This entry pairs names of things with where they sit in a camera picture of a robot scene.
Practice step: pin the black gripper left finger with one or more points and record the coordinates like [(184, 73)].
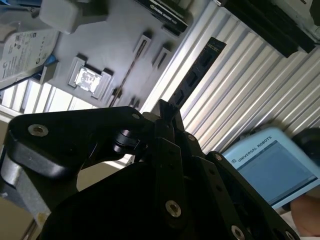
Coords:
[(62, 140)]

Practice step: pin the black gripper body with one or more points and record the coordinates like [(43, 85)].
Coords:
[(112, 212)]

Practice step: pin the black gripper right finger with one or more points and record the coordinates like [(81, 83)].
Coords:
[(225, 180)]

